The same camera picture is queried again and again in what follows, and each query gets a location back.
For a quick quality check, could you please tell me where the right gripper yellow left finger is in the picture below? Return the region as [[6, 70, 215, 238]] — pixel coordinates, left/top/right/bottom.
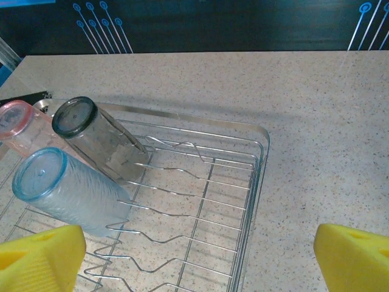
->
[[0, 224, 87, 292]]

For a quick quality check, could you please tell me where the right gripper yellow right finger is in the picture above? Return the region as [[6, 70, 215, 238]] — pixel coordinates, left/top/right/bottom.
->
[[313, 223, 389, 292]]

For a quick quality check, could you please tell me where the blue tall plastic cup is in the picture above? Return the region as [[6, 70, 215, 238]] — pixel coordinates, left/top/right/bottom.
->
[[11, 147, 132, 238]]

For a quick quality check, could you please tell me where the pink tall plastic cup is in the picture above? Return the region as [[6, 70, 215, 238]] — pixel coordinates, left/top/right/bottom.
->
[[0, 99, 80, 167]]

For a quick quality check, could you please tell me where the grey tall plastic cup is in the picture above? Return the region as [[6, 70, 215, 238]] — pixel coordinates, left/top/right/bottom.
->
[[50, 96, 150, 186]]

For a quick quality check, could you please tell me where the chrome wire dish rack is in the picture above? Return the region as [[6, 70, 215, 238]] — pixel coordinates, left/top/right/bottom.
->
[[0, 96, 271, 292]]

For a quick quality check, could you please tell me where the black ridged strip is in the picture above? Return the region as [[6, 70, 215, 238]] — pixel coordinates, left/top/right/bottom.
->
[[0, 89, 55, 106]]

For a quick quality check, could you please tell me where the aluminium frame post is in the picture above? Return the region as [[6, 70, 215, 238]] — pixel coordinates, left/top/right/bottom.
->
[[0, 36, 22, 74]]

